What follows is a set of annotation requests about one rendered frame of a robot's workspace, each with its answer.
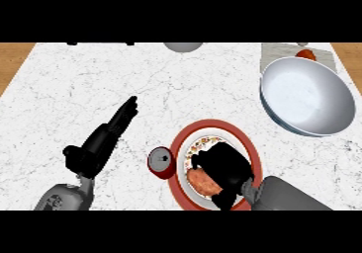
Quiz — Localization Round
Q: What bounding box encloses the red rimmed white plate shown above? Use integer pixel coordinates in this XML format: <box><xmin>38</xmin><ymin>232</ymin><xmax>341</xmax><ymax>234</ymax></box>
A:
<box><xmin>169</xmin><ymin>119</ymin><xmax>265</xmax><ymax>211</ymax></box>

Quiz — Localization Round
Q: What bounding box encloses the large white bowl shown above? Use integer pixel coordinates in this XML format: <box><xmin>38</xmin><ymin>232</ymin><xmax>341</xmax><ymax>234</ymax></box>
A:
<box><xmin>259</xmin><ymin>56</ymin><xmax>358</xmax><ymax>138</ymax></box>

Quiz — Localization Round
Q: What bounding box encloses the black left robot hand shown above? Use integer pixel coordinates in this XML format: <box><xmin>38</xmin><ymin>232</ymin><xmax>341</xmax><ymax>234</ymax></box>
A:
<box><xmin>61</xmin><ymin>95</ymin><xmax>141</xmax><ymax>180</ymax></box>

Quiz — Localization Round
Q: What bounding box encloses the small orange red vegetable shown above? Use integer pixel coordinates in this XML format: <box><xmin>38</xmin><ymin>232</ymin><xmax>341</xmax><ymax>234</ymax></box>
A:
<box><xmin>295</xmin><ymin>48</ymin><xmax>318</xmax><ymax>62</ymax></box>

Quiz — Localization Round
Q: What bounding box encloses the grey round object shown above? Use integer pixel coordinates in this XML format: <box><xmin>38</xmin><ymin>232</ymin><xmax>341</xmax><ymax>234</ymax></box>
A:
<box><xmin>163</xmin><ymin>42</ymin><xmax>205</xmax><ymax>53</ymax></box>

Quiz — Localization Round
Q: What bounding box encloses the red can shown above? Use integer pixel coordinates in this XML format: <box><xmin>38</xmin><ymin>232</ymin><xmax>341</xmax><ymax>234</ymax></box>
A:
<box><xmin>147</xmin><ymin>145</ymin><xmax>179</xmax><ymax>181</ymax></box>

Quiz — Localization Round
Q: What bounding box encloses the grey cloth mat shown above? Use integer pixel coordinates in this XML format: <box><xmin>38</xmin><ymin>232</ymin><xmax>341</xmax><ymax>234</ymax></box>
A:
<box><xmin>259</xmin><ymin>42</ymin><xmax>339</xmax><ymax>75</ymax></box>

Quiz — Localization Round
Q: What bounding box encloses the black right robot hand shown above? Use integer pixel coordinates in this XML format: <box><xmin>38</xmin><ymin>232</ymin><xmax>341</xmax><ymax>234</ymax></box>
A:
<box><xmin>190</xmin><ymin>141</ymin><xmax>256</xmax><ymax>211</ymax></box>

